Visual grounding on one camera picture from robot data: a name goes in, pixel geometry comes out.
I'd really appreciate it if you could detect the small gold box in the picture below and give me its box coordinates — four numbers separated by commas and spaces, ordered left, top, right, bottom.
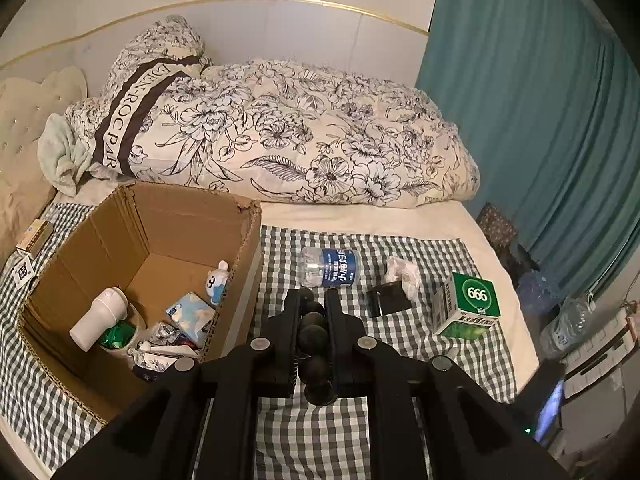
16, 220, 53, 256

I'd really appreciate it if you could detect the light blue tissue pack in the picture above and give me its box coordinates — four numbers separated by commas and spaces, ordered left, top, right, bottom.
166, 292, 218, 348

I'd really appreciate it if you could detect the white plastic bottle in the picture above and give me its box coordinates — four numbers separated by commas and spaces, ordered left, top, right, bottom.
69, 287, 130, 352

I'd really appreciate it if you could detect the dark lit device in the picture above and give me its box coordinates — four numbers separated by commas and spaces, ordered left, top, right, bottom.
515, 360, 568, 448

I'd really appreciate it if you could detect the floral print duvet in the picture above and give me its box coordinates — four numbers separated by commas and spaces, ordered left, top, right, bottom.
65, 15, 481, 208

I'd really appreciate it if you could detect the teal curtain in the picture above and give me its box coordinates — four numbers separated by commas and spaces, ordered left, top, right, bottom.
415, 0, 640, 301

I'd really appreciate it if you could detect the small white printed box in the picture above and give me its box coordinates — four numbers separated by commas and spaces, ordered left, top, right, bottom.
9, 255, 35, 288

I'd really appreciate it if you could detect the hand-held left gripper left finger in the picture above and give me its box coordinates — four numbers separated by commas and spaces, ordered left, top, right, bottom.
50, 287, 306, 480

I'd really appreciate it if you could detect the large clear water bottle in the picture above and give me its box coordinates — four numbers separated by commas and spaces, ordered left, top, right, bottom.
539, 294, 596, 361

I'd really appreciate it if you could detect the black bead roller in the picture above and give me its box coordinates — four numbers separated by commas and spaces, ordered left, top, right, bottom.
295, 300, 337, 407

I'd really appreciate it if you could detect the grey checked cloth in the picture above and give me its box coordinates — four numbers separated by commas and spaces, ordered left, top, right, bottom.
0, 202, 518, 480

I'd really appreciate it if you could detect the patterned bag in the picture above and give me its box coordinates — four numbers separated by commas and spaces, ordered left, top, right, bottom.
476, 203, 518, 251

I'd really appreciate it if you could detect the white drawer unit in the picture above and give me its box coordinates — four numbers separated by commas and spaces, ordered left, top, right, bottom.
560, 305, 640, 441

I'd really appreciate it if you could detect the green and white medicine box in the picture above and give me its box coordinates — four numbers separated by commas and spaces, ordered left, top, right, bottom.
432, 272, 502, 341

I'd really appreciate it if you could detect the white tissue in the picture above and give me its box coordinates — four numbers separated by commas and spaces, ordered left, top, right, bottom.
382, 256, 422, 303

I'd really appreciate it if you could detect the blue label dental floss jar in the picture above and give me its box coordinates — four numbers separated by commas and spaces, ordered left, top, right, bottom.
300, 246, 361, 288

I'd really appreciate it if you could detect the pale green towel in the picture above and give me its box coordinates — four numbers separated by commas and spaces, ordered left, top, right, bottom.
39, 112, 96, 197

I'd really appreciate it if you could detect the bag of green sachets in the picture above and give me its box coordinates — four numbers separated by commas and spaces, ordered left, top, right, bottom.
97, 322, 137, 351

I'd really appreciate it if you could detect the brown cardboard box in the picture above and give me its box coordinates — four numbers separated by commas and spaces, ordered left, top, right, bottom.
17, 182, 263, 423

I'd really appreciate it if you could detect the cream tufted headboard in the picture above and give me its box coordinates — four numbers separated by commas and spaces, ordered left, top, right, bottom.
0, 66, 88, 266

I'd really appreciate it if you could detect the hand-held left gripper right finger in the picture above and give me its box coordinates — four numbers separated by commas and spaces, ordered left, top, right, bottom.
325, 287, 571, 480

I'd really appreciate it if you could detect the white and blue packet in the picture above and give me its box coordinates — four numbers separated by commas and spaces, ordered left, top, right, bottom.
131, 350, 183, 383

